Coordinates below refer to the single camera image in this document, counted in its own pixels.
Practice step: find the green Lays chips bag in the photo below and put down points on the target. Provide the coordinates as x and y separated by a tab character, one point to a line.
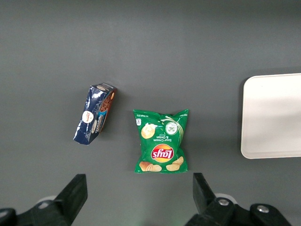
162	141

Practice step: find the white rectangular tray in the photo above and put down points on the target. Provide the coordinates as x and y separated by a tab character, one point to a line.
272	115

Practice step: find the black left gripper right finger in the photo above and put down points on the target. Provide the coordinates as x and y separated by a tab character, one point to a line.
203	195

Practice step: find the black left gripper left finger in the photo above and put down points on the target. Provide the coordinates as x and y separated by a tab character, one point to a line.
74	195

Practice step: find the dark blue cookie box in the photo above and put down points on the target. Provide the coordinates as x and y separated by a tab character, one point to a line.
90	117

